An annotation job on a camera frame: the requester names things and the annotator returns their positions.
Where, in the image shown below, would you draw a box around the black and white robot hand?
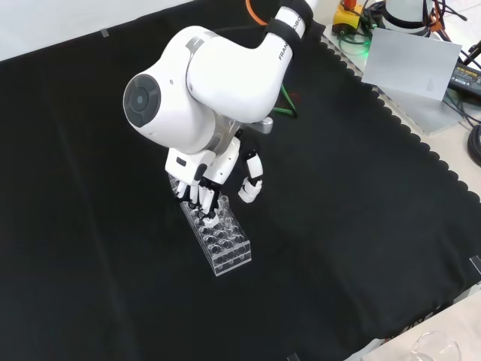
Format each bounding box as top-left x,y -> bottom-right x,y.
164,135 -> 265,227

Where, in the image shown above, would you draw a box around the clear test tube rack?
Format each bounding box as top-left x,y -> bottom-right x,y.
168,173 -> 253,278

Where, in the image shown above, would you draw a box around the black bench cloth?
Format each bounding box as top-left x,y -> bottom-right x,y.
0,0 -> 481,361

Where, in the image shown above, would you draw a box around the yellow stop button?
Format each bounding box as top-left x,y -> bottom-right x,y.
332,0 -> 368,35

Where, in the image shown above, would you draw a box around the pale board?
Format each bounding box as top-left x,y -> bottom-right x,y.
360,28 -> 463,102

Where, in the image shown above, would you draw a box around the black power adapter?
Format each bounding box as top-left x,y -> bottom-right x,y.
446,62 -> 481,95

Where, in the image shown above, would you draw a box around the clear glass flask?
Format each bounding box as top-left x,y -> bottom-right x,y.
408,330 -> 462,361

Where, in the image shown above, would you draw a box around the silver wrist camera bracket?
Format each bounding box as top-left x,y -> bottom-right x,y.
251,117 -> 275,135

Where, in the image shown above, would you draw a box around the green cable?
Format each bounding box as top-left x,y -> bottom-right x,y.
273,83 -> 301,118
337,28 -> 374,58

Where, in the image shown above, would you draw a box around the orange cable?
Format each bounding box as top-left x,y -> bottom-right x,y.
245,0 -> 271,26

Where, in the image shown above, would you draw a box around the grey base plate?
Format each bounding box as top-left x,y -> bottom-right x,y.
321,22 -> 475,133

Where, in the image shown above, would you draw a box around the coiled black cables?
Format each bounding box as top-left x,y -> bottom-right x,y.
464,123 -> 481,167

